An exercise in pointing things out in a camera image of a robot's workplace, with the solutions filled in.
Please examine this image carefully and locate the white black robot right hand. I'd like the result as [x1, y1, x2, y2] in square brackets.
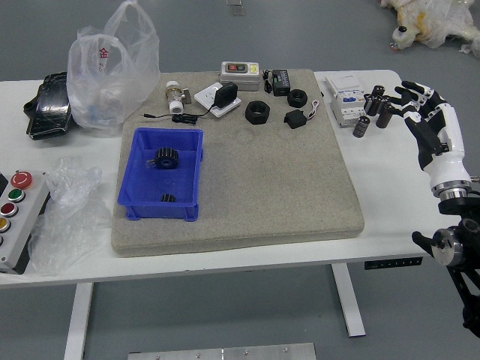
[388, 80, 473, 191]

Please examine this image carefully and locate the big black gear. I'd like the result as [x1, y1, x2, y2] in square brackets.
[153, 147, 180, 170]

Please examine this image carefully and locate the big black hex nut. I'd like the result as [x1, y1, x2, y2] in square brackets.
[244, 100, 270, 125]

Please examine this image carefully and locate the blue plastic box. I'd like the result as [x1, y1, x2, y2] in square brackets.
[117, 127, 206, 222]

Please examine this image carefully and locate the grey push-button control box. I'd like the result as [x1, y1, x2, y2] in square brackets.
[0, 170, 52, 275]

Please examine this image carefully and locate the black table control panel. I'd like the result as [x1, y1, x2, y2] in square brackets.
[364, 256, 422, 270]

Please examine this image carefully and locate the white circuit breaker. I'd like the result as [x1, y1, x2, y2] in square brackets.
[324, 73, 371, 129]

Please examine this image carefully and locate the plastic-wrapped yellow plush toy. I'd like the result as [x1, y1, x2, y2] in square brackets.
[378, 0, 480, 59]

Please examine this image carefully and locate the white table leg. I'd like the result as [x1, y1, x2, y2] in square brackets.
[330, 263, 366, 338]
[63, 283, 94, 360]

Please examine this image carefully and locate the black power module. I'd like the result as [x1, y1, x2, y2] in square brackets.
[271, 69, 293, 98]

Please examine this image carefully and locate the grey-brown foam mat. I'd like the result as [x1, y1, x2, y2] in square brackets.
[110, 68, 365, 258]

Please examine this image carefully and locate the black plug adapter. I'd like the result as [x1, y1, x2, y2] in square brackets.
[213, 81, 239, 108]

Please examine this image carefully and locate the metal floor fixture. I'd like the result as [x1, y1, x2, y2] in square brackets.
[226, 0, 247, 17]

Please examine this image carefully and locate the brass valve white fitting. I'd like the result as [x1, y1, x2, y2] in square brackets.
[163, 80, 192, 115]

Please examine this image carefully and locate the silver metal plate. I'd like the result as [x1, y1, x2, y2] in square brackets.
[127, 342, 317, 360]

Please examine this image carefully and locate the white plastic bag red print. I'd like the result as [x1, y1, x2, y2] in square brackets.
[66, 0, 161, 132]

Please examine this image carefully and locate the clear crumpled plastic bag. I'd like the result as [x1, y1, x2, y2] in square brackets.
[28, 156, 113, 277]

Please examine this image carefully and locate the black plastic tray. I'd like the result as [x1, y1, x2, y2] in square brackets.
[23, 71, 73, 142]

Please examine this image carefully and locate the grey switch box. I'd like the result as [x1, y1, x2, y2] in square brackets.
[219, 61, 261, 92]

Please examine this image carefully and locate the white wall socket plate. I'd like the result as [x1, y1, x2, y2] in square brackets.
[193, 82, 243, 119]

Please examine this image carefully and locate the black adapter cord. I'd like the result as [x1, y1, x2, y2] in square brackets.
[139, 106, 215, 126]

